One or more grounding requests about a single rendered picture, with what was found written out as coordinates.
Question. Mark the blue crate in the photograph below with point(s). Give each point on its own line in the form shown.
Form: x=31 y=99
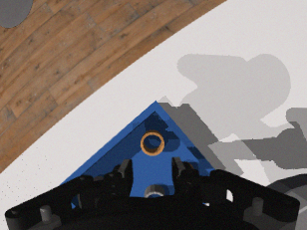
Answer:
x=148 y=169

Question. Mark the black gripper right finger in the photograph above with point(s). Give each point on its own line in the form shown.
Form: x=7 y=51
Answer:
x=265 y=208

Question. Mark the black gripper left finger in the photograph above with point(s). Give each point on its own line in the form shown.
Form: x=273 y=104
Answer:
x=53 y=208

